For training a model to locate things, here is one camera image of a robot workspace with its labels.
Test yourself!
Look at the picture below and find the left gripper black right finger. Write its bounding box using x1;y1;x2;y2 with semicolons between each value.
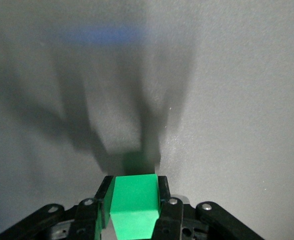
154;175;262;240

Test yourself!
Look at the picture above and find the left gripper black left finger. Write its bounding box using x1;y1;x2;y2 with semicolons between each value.
0;175;114;240

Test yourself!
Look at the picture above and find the small green cube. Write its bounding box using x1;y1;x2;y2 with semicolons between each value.
94;173;161;240

